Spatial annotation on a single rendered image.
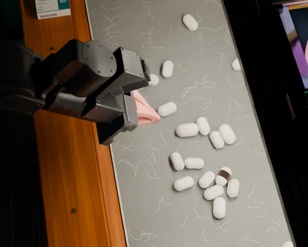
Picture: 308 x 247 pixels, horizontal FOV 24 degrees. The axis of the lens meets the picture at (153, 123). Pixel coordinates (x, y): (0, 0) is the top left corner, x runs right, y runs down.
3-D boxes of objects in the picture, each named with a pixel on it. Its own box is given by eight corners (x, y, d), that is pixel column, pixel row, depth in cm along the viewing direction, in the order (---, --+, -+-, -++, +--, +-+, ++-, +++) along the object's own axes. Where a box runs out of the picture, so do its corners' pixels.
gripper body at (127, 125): (124, 69, 108) (84, 57, 104) (135, 127, 103) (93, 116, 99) (99, 91, 112) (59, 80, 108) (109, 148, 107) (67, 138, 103)
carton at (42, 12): (37, 19, 129) (36, 12, 127) (35, 5, 131) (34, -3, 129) (70, 14, 130) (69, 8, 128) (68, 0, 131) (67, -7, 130)
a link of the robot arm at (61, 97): (96, 69, 103) (55, 56, 98) (100, 103, 100) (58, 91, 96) (69, 91, 107) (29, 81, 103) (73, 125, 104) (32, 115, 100)
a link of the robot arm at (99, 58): (114, 37, 99) (39, 7, 92) (119, 88, 95) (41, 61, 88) (68, 78, 107) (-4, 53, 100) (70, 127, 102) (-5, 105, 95)
